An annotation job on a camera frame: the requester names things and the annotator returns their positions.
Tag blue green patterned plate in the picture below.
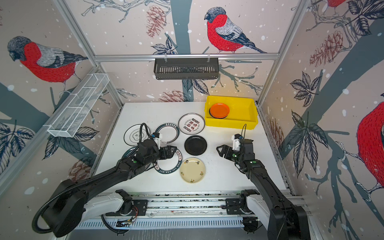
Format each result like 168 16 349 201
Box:
209 112 228 119

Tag orange plate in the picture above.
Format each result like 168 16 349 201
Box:
209 103 230 117

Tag aluminium rail frame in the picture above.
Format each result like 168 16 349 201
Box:
62 191 313 218

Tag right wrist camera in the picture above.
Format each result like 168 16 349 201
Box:
232 134 243 151

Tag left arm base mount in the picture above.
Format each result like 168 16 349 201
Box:
105 200 148 217

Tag cream plate flower dots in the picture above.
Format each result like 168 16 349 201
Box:
180 158 206 184

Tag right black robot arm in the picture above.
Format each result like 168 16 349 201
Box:
216 139 311 240

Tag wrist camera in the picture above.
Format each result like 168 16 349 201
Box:
151 133 163 149
232 134 243 151

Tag white plate green rim lettered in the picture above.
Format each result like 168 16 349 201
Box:
155 149 183 175

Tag black hanging wire basket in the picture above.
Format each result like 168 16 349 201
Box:
154 58 219 80

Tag white plate green rim upper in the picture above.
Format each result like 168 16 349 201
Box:
155 123 180 144

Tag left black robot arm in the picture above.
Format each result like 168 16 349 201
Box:
32 139 177 237

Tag white plate black cloud outline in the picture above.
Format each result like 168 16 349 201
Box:
123 124 149 147

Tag white plate red characters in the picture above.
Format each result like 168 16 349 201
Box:
178 113 206 135

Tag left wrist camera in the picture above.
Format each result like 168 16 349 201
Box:
151 133 163 149

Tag white wire mesh shelf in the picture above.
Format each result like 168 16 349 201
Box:
48 73 110 138

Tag yellow plastic bin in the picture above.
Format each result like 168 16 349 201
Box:
205 96 258 130

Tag white plate red green rim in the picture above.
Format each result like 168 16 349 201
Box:
122 146 138 159

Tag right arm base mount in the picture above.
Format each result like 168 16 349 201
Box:
225 198 253 215

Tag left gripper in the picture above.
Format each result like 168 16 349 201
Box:
144 144 178 166

